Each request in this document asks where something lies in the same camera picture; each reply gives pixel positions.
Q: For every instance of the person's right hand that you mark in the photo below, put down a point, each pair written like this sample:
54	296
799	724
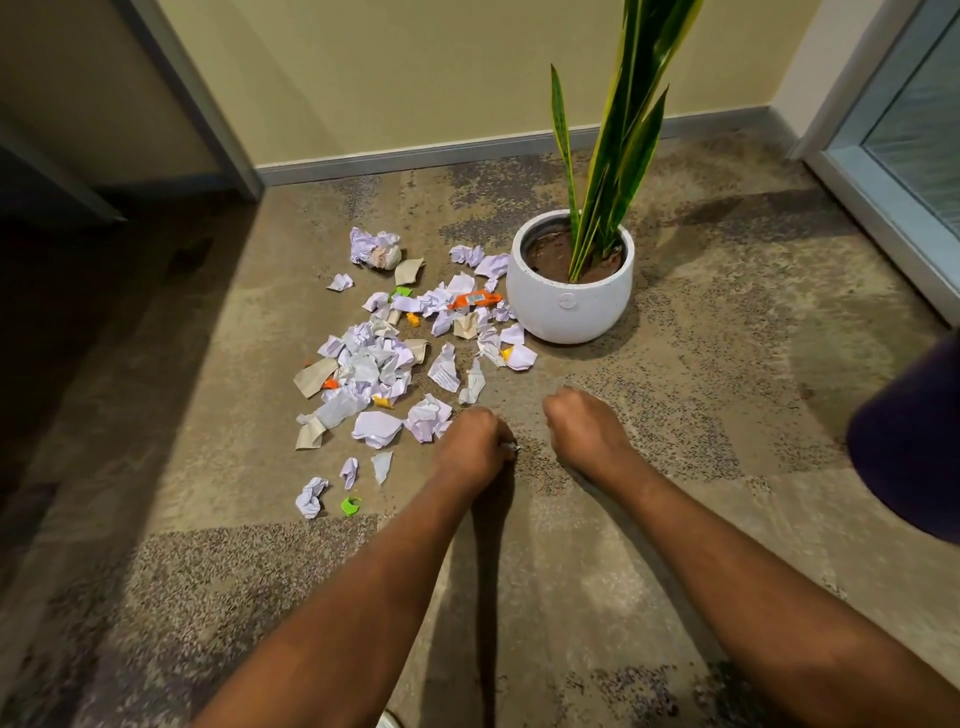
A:
589	435

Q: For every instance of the person's left hand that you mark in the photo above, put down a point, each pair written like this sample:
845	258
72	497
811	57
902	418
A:
469	450

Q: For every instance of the person's right fingers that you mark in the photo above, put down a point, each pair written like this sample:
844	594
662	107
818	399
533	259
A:
553	420

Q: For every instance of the person's left fingers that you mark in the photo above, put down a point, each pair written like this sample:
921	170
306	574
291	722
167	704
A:
505	441

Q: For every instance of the person's right forearm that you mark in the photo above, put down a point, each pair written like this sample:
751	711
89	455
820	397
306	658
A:
750	585

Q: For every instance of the person's left forearm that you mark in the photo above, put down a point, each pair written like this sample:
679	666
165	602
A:
360	600

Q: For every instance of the white round plant pot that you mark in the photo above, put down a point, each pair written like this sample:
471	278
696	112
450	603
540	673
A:
570	304

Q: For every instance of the orange plastic wrapper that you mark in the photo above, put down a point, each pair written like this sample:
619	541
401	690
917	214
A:
475	300

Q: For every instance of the pile of crumpled paper scraps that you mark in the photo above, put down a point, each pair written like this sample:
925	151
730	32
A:
375	367

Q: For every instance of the brown potting soil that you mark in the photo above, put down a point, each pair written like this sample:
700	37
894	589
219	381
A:
551	259

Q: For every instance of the bright green plastic scrap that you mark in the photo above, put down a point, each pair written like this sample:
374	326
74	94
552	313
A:
350	506

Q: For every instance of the grey skirting board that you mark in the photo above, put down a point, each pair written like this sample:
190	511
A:
480	146

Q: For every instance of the green snake plant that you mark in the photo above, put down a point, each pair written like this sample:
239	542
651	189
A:
619	142

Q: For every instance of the person's white shoe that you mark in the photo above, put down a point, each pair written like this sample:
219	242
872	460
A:
387	721

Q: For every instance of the person's dark purple clothing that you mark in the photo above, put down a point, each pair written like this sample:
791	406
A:
911	442

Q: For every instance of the glass door with metal frame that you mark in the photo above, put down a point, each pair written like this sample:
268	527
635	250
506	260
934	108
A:
892	150

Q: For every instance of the grey metal furniture frame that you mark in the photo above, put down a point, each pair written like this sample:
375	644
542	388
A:
191	97

